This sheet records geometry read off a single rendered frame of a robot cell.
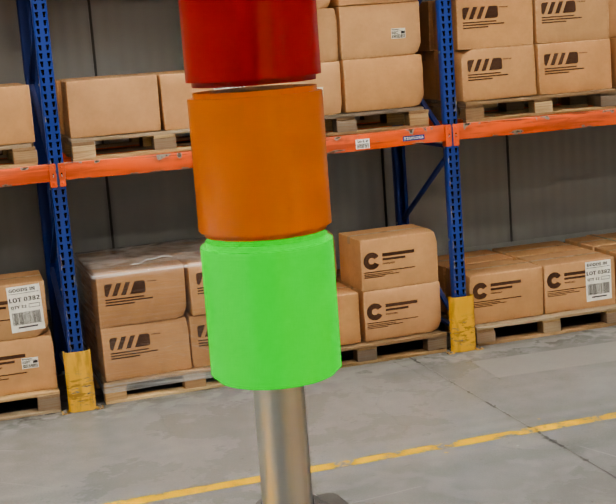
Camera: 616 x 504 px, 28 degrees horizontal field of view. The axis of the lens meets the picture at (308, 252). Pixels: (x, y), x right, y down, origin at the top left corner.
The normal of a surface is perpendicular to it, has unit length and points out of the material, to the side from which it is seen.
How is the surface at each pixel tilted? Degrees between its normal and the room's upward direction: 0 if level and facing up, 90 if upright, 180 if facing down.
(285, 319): 90
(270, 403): 90
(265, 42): 90
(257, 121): 90
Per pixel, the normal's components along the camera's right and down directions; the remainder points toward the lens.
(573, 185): 0.30, 0.14
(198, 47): -0.71, 0.17
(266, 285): -0.01, 0.17
